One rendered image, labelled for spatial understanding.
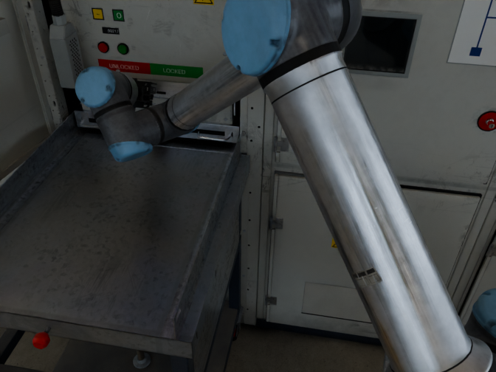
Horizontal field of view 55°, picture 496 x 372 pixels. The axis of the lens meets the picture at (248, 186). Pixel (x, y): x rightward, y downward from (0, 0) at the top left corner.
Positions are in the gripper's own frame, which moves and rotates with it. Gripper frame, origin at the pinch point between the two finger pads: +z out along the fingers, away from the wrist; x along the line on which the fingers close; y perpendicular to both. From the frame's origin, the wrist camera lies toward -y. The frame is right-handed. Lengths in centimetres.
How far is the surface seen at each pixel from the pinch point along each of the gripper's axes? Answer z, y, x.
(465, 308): 34, 111, -62
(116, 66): 1.1, -9.1, 8.2
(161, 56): -0.9, 5.2, 11.8
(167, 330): -48, 27, -47
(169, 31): -4.7, 8.2, 18.3
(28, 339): 32, -53, -99
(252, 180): 14.0, 33.5, -22.7
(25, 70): -3.8, -34.9, 4.1
